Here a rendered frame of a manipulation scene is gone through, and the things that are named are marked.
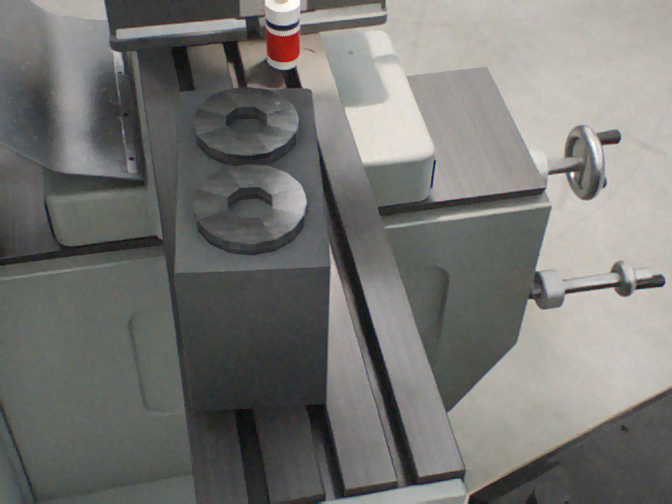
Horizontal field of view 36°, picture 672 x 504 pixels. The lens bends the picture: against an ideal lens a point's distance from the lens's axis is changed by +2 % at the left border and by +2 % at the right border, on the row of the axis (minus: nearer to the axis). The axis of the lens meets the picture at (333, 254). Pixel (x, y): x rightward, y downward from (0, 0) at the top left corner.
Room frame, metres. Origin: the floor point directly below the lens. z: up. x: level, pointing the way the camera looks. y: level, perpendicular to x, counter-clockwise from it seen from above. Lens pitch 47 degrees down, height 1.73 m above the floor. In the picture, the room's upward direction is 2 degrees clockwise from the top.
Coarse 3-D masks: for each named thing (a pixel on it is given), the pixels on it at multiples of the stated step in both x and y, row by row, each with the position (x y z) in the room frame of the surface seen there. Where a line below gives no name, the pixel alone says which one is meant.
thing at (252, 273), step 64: (192, 128) 0.68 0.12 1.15; (256, 128) 0.68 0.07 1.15; (192, 192) 0.60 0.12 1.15; (256, 192) 0.59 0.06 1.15; (320, 192) 0.60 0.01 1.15; (192, 256) 0.53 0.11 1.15; (256, 256) 0.53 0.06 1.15; (320, 256) 0.53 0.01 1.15; (192, 320) 0.51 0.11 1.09; (256, 320) 0.52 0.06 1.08; (320, 320) 0.52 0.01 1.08; (192, 384) 0.51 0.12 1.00; (256, 384) 0.52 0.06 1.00; (320, 384) 0.52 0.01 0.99
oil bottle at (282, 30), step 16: (272, 0) 1.02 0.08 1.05; (288, 0) 1.02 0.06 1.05; (272, 16) 1.01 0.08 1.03; (288, 16) 1.01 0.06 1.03; (272, 32) 1.01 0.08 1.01; (288, 32) 1.01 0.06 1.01; (272, 48) 1.01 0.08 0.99; (288, 48) 1.01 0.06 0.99; (272, 64) 1.01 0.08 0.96; (288, 64) 1.01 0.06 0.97
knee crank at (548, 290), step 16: (544, 272) 1.05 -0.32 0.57; (624, 272) 1.06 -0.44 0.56; (640, 272) 1.07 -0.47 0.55; (544, 288) 1.02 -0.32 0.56; (560, 288) 1.02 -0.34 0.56; (576, 288) 1.04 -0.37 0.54; (592, 288) 1.04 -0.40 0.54; (624, 288) 1.04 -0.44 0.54; (640, 288) 1.06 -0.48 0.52; (544, 304) 1.01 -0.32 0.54; (560, 304) 1.01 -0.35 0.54
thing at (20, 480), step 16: (0, 416) 0.83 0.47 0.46; (0, 432) 0.82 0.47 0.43; (0, 448) 0.81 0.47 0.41; (0, 464) 0.80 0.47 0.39; (16, 464) 0.83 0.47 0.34; (0, 480) 0.79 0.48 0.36; (16, 480) 0.82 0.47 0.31; (0, 496) 0.78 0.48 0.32; (16, 496) 0.80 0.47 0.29; (32, 496) 0.83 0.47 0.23
